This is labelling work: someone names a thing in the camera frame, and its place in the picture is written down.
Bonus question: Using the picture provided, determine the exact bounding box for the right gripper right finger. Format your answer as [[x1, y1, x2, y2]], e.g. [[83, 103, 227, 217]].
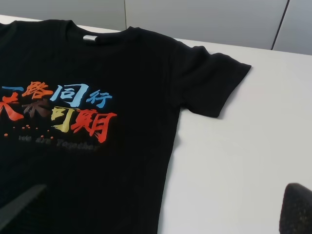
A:
[[279, 183, 312, 234]]

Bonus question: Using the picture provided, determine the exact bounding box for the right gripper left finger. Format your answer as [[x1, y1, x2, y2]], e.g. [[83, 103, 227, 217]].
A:
[[0, 184, 47, 231]]

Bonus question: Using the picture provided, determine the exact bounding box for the black printed t-shirt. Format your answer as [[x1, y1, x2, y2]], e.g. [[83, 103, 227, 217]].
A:
[[0, 20, 251, 234]]

